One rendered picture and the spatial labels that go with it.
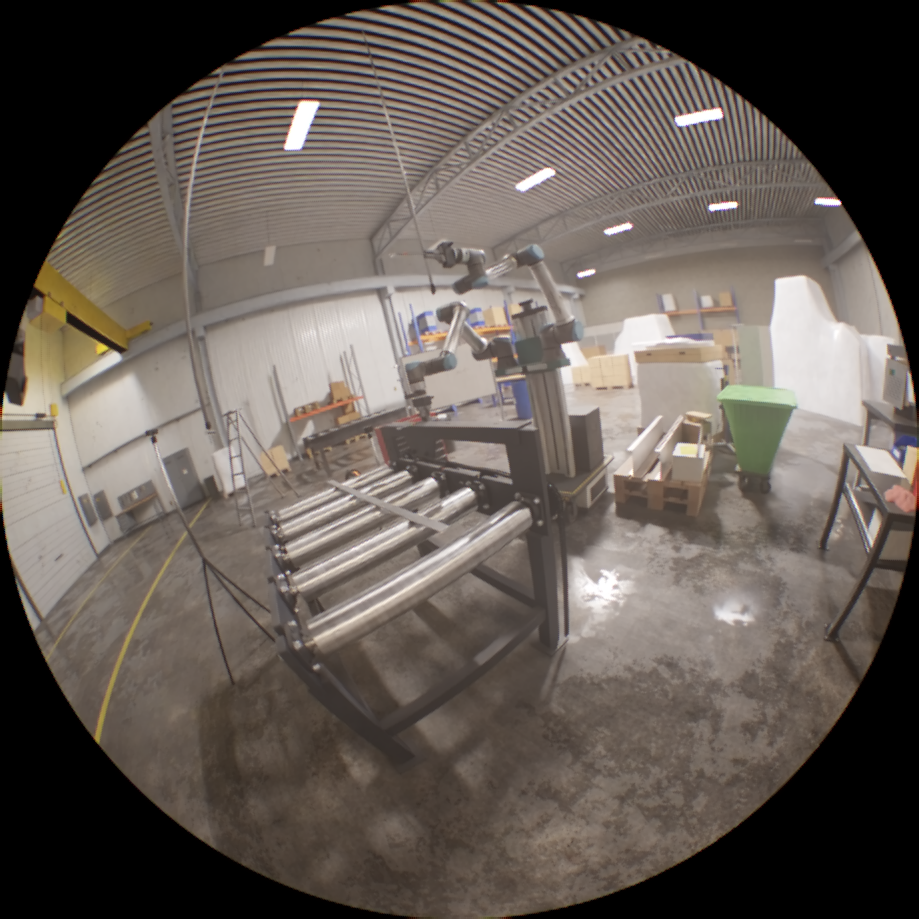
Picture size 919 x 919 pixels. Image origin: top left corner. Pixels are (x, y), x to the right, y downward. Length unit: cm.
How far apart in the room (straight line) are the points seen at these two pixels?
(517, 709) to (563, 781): 43
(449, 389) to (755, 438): 529
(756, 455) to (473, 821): 308
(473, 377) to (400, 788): 620
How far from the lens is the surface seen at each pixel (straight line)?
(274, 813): 182
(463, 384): 619
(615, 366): 928
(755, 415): 286
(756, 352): 403
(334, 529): 133
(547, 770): 142
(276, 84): 798
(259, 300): 1158
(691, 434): 342
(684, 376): 397
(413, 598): 83
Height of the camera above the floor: 139
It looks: 17 degrees down
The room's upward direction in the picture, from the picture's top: 14 degrees counter-clockwise
